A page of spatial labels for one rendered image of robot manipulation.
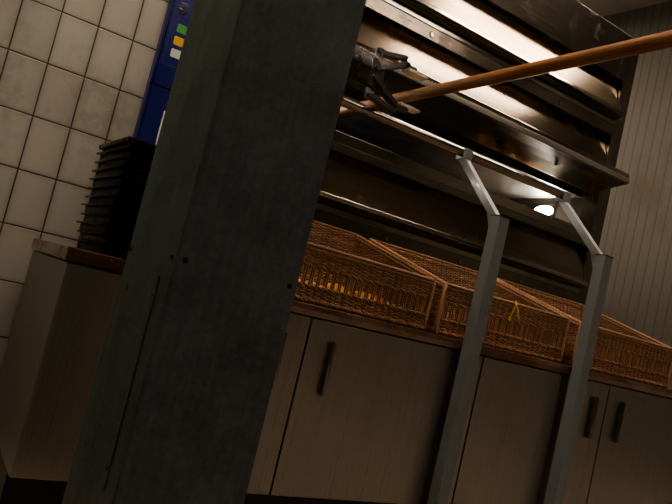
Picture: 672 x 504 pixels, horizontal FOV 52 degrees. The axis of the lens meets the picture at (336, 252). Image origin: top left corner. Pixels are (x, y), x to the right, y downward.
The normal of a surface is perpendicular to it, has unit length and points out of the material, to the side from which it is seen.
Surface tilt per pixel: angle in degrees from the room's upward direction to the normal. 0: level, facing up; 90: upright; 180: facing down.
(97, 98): 90
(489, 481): 90
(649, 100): 90
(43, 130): 90
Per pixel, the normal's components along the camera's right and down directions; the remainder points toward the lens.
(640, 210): -0.79, -0.24
